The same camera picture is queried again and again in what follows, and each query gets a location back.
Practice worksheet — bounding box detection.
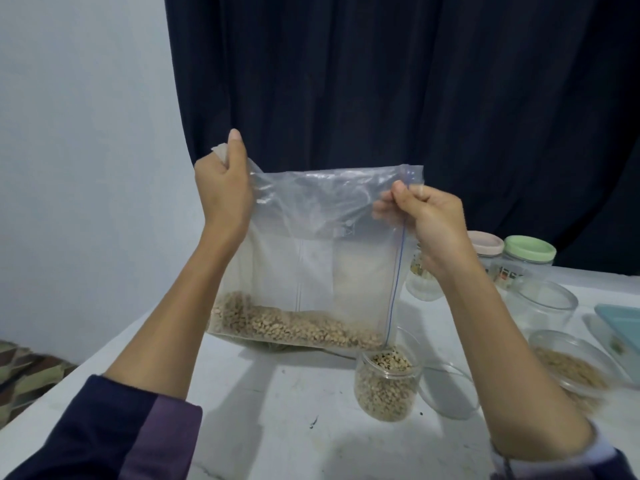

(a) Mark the person's left hand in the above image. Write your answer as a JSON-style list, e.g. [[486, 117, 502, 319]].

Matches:
[[194, 129, 256, 251]]

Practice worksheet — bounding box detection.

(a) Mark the person's right hand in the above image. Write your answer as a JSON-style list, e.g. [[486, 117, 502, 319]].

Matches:
[[372, 179, 481, 288]]

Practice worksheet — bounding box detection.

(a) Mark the transparent jar pink lid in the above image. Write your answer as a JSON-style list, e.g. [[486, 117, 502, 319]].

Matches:
[[468, 231, 506, 286]]

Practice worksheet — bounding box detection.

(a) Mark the transparent jar blue lid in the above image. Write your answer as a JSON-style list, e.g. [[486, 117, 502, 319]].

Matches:
[[405, 249, 446, 303]]

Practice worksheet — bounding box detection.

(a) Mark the transparent jar green lid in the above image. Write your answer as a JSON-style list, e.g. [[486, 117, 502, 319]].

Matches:
[[495, 235, 558, 293]]

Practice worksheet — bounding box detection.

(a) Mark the clear zip bag of black-eyed peas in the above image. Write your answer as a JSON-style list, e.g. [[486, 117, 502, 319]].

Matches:
[[207, 145, 425, 356]]

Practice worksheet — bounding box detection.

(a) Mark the clear round lid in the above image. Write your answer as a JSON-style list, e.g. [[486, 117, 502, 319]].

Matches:
[[418, 361, 482, 422]]

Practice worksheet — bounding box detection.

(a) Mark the pile of yellow soybeans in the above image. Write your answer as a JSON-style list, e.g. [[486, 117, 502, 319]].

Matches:
[[540, 349, 609, 394]]

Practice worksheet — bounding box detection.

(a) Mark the person's right forearm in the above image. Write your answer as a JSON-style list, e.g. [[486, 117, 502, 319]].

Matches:
[[440, 259, 640, 480]]

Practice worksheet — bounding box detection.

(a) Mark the person's left forearm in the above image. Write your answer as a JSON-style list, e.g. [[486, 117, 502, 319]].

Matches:
[[8, 235, 251, 480]]

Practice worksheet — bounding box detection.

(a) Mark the dark navy curtain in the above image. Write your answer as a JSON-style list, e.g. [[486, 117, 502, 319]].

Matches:
[[165, 0, 640, 276]]

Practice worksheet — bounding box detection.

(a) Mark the teal lidded plastic container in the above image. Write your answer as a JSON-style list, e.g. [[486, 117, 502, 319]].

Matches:
[[595, 303, 640, 384]]

